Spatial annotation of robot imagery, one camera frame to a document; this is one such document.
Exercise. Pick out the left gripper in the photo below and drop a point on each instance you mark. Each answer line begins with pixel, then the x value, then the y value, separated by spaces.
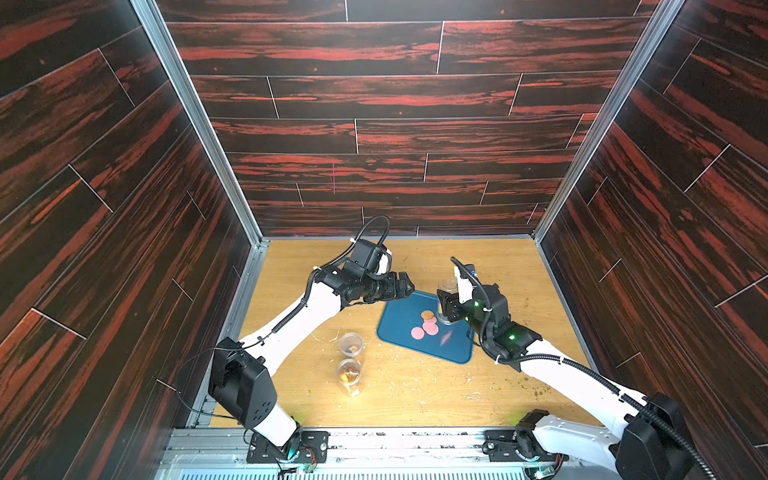
pixel 389 286

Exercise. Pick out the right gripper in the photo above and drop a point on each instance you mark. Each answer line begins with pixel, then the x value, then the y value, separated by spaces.
pixel 450 301

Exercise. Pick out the clear jar with cookies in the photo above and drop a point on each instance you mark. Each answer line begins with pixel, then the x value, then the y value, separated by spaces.
pixel 447 295

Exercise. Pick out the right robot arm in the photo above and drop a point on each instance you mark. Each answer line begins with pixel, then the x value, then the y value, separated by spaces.
pixel 637 437

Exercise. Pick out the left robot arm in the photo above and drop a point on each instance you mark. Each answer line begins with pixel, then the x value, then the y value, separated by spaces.
pixel 241 372

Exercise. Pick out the teal plastic tray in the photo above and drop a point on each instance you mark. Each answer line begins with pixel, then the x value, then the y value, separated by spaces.
pixel 400 316

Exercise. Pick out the pink round cookie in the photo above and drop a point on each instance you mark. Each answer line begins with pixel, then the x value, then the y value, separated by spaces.
pixel 417 333

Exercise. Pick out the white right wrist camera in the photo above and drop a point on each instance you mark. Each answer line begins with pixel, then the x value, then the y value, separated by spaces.
pixel 465 286

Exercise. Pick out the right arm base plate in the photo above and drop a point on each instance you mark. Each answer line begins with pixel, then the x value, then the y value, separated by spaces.
pixel 509 445

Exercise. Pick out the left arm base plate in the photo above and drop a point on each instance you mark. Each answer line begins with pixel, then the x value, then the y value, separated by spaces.
pixel 303 447

